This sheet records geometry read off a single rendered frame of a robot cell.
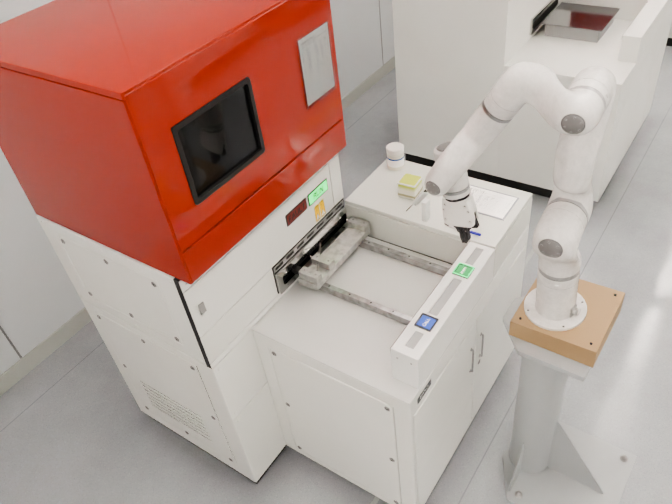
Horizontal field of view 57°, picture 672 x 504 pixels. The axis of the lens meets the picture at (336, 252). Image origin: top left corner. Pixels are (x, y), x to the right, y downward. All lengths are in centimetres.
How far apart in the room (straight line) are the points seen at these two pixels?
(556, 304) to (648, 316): 146
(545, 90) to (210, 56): 82
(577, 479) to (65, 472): 217
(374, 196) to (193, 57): 107
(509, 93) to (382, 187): 98
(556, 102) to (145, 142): 96
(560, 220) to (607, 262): 191
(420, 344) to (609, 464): 121
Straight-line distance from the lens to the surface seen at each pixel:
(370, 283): 227
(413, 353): 186
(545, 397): 234
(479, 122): 170
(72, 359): 359
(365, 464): 243
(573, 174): 169
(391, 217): 234
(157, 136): 158
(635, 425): 300
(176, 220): 169
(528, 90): 160
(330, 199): 235
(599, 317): 210
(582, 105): 152
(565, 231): 175
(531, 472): 276
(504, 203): 238
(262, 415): 250
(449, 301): 200
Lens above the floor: 240
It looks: 41 degrees down
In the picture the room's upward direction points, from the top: 8 degrees counter-clockwise
